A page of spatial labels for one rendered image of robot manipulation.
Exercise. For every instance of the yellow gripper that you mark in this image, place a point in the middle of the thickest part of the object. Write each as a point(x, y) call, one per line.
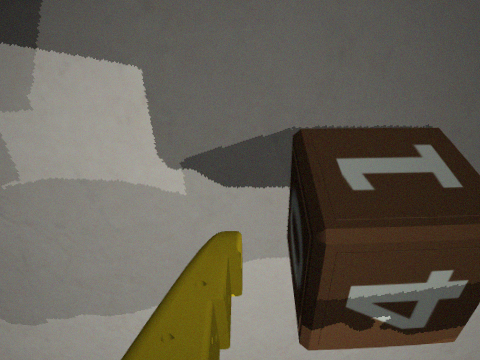
point(193, 321)

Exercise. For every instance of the brown calendar cube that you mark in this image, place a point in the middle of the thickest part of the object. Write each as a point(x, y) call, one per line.
point(383, 237)

